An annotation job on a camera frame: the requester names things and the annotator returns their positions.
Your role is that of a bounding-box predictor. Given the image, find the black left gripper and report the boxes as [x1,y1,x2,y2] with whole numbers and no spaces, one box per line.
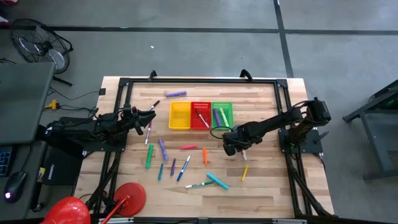
[122,105,157,136]

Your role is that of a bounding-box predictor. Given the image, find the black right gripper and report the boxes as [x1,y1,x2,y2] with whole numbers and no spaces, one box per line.
[222,124,259,156]

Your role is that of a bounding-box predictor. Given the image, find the pale green highlighter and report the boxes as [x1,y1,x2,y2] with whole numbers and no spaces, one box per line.
[218,107,231,128]

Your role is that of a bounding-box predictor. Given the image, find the lavender highlighter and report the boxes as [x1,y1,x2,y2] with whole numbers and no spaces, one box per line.
[165,90,188,98]

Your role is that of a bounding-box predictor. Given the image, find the teal Sharpie highlighter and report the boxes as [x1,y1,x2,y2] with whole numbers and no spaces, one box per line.
[206,172,229,190]

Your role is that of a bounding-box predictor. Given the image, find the red cap white marker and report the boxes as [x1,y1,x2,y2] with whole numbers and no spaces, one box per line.
[194,108,210,129]

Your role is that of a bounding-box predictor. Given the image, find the green Expo marker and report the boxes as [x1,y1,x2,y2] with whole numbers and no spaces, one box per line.
[185,180,216,190]

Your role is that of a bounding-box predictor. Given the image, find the blue Expo marker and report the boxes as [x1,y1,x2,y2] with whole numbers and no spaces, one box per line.
[176,155,192,183]

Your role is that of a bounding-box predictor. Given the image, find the dark red cap marker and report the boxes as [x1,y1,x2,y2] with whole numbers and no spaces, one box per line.
[144,121,153,146]

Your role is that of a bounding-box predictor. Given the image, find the yellow plastic basket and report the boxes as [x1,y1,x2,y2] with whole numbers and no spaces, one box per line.
[169,101,192,130]

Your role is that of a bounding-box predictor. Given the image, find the green plastic basket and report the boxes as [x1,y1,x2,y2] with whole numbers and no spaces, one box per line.
[211,101,234,129]

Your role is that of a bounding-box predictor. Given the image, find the red plastic basket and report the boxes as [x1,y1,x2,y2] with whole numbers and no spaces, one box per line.
[190,101,213,130]

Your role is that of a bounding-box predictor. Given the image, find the yellow plug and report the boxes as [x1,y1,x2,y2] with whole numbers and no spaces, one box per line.
[44,98,60,111]

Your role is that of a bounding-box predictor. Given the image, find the black power box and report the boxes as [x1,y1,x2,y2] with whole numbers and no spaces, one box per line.
[42,145,84,187]

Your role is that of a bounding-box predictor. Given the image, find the grey desk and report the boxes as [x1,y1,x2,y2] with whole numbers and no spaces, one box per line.
[0,61,56,147]

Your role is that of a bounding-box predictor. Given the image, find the black floor fan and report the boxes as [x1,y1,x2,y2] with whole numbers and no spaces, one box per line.
[11,17,75,87]

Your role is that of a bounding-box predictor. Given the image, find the dark metal stand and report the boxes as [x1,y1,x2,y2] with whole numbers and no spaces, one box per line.
[342,79,398,182]

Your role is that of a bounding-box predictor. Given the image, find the black computer mouse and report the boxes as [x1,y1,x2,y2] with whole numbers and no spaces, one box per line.
[2,170,29,204]

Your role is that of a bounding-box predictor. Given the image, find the black keyboard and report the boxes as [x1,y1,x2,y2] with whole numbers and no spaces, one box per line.
[0,145,14,179]

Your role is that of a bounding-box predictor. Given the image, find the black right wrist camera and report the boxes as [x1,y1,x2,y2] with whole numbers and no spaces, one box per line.
[223,140,238,157]

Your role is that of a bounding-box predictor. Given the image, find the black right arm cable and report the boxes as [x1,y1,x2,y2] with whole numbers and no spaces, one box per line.
[210,125,233,140]

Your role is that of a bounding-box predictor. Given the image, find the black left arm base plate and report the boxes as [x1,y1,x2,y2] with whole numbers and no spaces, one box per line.
[81,133,129,153]

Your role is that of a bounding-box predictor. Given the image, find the black aluminium table frame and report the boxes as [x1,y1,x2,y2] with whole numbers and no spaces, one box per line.
[83,76,336,224]

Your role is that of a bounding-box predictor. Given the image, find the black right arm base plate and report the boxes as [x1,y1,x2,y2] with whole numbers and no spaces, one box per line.
[278,128,325,155]

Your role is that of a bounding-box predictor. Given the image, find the silver aluminium rail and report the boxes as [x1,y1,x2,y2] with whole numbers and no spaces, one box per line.
[99,217,308,224]

